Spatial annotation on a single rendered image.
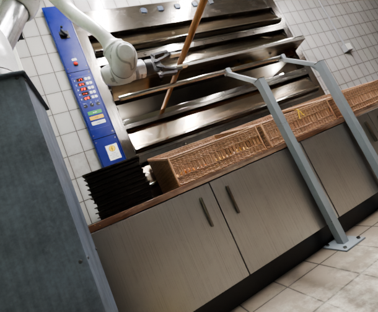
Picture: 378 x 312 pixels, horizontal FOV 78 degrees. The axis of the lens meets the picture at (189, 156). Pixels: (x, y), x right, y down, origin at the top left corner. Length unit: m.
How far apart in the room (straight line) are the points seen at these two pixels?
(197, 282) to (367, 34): 3.22
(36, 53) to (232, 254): 1.77
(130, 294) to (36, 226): 0.53
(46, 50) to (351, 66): 2.80
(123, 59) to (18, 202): 0.63
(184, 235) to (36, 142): 0.67
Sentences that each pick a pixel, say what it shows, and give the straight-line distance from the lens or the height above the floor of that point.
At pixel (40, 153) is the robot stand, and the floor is 0.77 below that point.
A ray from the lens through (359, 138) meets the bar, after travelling 1.70.
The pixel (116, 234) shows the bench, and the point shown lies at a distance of 1.02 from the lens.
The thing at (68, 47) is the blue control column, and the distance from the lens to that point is 1.98.
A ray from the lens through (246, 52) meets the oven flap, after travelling 2.13.
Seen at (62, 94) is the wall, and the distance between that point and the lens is 1.82.
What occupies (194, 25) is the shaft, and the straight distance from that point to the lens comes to 1.14.
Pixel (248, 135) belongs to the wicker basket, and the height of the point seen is 0.69.
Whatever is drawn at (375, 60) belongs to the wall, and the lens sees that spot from 3.44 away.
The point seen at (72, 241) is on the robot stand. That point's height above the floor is 0.55.
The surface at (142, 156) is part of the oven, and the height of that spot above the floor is 0.89.
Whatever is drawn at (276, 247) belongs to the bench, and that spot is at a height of 0.14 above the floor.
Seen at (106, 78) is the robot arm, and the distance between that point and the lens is 1.19.
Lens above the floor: 0.55
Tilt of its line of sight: 8 degrees up
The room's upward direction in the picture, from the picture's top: 24 degrees counter-clockwise
